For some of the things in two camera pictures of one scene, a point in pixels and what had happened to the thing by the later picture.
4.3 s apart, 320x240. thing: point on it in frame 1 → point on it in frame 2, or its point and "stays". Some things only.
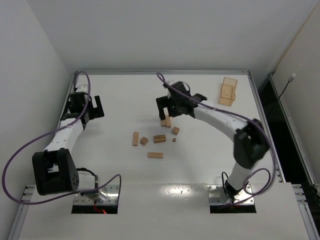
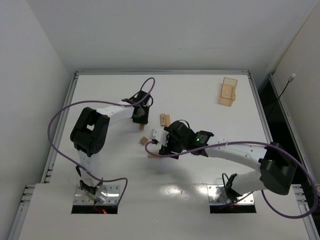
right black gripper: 162,104 → 166,146
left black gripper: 92,111 → 140,119
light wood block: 169,122 stays
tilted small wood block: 144,140 stays
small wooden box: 228,94 stays
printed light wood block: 163,123 stays
